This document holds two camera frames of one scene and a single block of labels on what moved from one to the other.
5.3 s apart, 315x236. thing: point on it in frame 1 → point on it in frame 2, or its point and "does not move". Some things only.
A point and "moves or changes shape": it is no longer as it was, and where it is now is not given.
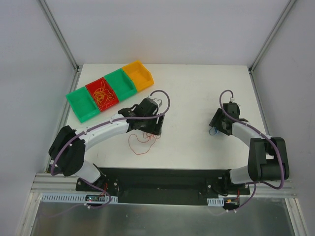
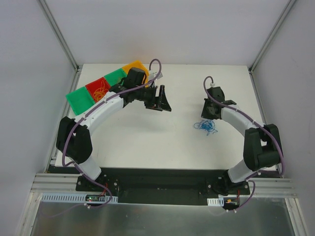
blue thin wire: x=213 y=131 moves or changes shape
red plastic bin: x=103 y=94 does not move
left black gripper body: x=154 y=126 → x=155 y=97
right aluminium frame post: x=286 y=10 does not move
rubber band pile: x=102 y=95 does not move
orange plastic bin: x=140 y=75 does not move
